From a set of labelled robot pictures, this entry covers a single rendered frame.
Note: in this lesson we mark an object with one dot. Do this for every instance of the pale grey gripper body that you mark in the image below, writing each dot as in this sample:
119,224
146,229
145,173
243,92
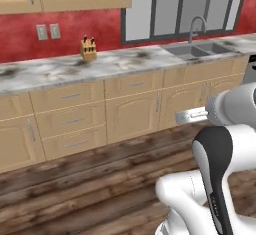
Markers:
191,115

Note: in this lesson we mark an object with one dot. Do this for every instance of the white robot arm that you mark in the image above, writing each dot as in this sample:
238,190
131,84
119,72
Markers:
213,165

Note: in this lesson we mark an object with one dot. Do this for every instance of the light wooden base cupboards run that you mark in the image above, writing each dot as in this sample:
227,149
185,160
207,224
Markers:
130,112

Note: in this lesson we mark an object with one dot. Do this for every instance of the grey double sink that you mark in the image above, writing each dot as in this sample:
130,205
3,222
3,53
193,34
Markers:
196,50

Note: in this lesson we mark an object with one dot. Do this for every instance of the grey curved tap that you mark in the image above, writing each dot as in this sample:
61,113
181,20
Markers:
192,29

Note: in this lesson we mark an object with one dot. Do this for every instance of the grey framed window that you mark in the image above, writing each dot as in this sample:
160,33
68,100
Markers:
166,5

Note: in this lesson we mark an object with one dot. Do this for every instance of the wooden knife block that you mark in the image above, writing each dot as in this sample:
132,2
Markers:
88,49

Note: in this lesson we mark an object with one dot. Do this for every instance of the grey wall socket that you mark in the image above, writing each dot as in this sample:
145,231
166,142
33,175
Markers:
55,31
42,32

